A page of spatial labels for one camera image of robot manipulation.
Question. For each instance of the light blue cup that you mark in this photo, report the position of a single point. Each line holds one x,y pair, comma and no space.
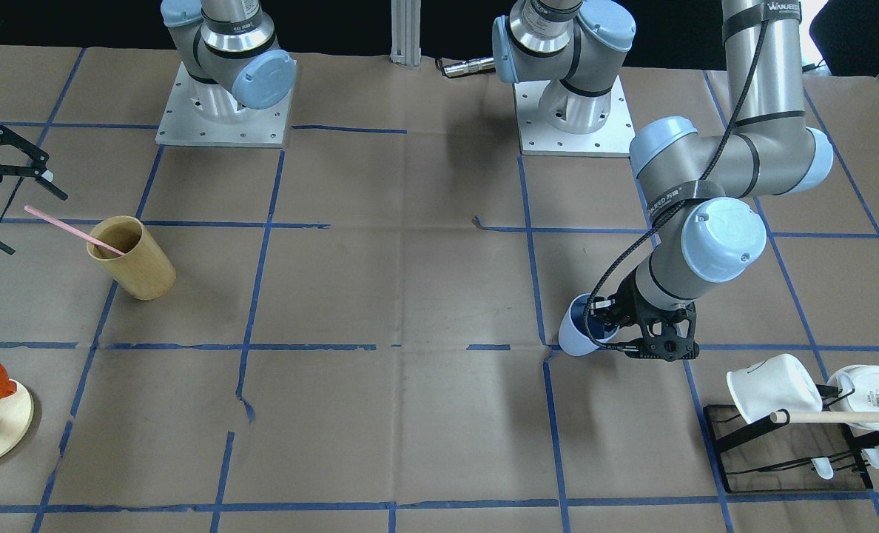
572,336

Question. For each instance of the black rack with dowel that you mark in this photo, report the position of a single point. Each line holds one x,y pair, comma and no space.
773,458

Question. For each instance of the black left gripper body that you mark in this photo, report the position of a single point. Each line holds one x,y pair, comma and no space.
627,306

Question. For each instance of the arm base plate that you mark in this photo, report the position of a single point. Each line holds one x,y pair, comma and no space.
555,122
206,115

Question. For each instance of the silver cable connector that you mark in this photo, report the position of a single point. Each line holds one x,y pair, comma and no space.
461,69

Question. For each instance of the bamboo wooden cup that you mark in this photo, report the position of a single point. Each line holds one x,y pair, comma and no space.
143,270

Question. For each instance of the aluminium frame post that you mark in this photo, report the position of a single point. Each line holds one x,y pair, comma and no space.
405,33

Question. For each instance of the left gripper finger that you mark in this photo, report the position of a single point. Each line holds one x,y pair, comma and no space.
634,347
605,316

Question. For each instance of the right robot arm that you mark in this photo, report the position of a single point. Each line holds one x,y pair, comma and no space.
233,87

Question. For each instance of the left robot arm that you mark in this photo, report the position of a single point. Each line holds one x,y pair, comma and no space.
695,186

